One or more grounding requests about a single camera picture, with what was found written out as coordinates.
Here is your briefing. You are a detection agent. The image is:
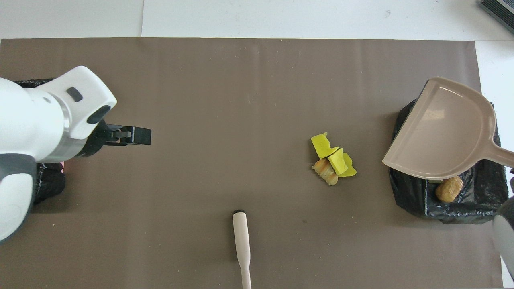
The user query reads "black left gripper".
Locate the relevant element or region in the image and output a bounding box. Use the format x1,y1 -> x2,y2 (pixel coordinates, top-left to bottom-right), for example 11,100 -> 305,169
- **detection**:
80,120 -> 152,158

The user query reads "beige handled black bristle brush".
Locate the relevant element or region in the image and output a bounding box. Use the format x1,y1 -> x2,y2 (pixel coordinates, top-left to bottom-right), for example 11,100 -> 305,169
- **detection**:
233,210 -> 252,289

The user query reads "notched yellow sponge piece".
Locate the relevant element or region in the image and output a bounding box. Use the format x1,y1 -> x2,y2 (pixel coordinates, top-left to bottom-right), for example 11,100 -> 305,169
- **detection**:
310,132 -> 340,159

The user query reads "orange striped trash lump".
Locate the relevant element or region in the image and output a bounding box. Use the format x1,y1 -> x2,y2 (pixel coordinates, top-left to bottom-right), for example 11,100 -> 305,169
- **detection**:
312,158 -> 339,186

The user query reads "beige plastic dustpan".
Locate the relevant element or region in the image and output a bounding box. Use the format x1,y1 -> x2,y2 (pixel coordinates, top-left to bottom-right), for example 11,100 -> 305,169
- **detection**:
381,77 -> 514,180

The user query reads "brown peanut shaped trash lump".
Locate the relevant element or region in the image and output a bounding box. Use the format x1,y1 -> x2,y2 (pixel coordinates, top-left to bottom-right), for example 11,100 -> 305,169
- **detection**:
435,177 -> 464,203

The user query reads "black bag over pink bin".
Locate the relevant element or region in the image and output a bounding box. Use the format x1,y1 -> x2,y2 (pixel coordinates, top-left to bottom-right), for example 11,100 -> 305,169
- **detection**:
12,78 -> 67,205

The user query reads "black bag lined bin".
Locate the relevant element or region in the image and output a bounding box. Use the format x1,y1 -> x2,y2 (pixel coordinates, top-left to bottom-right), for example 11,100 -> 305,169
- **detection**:
389,98 -> 510,224

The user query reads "brown paper table mat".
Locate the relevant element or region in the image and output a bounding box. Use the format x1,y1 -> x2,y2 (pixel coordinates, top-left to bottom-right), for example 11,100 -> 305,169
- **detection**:
0,38 -> 503,289

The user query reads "dark ribbed device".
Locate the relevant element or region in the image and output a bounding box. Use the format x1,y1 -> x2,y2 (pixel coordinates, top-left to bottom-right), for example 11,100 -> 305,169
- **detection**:
479,0 -> 514,33

